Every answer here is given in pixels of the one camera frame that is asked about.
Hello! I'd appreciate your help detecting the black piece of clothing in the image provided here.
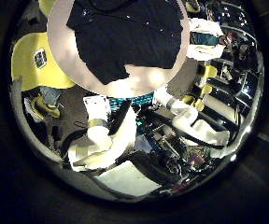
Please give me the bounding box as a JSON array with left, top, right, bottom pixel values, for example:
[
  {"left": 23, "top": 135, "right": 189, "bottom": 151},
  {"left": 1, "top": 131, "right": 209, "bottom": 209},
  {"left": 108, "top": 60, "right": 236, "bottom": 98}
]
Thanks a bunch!
[{"left": 66, "top": 0, "right": 185, "bottom": 86}]

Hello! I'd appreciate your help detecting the teal ribbed bar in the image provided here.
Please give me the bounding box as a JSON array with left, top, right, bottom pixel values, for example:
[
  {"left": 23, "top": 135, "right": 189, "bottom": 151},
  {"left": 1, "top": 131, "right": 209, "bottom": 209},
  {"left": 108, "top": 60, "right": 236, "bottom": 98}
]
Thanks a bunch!
[{"left": 109, "top": 92, "right": 156, "bottom": 112}]

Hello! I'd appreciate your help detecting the white base platform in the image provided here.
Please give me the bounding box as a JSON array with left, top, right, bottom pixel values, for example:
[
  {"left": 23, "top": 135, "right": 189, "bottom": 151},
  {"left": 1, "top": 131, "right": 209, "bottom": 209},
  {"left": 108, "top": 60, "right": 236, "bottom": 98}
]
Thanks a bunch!
[{"left": 95, "top": 160, "right": 162, "bottom": 198}]

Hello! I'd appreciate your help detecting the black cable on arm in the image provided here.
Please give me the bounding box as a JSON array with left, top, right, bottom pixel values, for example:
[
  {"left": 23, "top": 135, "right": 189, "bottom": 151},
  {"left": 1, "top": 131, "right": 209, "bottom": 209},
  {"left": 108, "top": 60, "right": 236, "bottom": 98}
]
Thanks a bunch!
[{"left": 148, "top": 111, "right": 226, "bottom": 149}]

